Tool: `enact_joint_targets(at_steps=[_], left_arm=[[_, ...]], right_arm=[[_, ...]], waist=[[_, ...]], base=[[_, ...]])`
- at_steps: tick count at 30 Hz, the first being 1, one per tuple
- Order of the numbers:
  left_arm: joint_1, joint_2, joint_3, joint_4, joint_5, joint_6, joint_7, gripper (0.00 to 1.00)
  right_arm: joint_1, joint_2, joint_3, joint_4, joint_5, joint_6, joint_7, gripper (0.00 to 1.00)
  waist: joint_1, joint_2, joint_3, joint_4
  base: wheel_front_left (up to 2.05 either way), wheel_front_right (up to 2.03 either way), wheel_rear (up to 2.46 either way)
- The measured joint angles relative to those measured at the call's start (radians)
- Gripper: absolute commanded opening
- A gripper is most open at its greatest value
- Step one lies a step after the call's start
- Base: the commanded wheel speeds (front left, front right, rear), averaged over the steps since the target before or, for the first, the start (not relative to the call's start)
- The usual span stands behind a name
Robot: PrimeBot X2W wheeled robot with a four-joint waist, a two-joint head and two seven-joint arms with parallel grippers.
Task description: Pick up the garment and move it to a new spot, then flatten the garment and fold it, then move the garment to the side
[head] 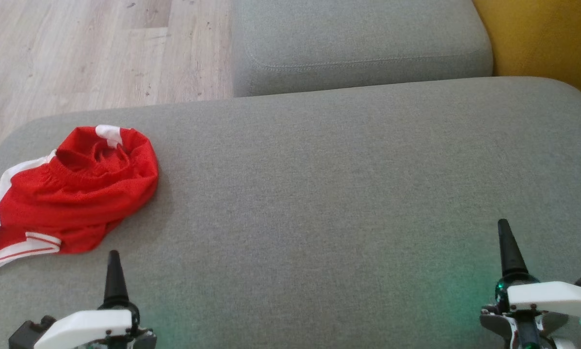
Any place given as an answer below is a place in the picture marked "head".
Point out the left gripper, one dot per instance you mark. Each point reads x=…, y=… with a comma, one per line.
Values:
x=145, y=340

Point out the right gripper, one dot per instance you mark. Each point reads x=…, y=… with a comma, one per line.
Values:
x=523, y=329

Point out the red shorts with white stripes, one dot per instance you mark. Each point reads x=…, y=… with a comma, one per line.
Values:
x=77, y=203

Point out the large grey sofa seat cushion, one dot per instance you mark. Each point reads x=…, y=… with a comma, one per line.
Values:
x=319, y=194

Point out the wide yellow sofa back cushion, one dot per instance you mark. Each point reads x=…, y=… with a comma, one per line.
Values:
x=547, y=39

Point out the medium grey sofa seat cushion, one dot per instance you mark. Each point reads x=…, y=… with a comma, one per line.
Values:
x=358, y=39

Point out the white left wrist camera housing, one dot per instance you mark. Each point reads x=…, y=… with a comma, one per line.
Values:
x=87, y=325

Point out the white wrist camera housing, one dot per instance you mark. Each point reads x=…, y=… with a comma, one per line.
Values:
x=552, y=295
x=87, y=325

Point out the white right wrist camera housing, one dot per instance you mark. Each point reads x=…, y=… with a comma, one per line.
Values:
x=552, y=295

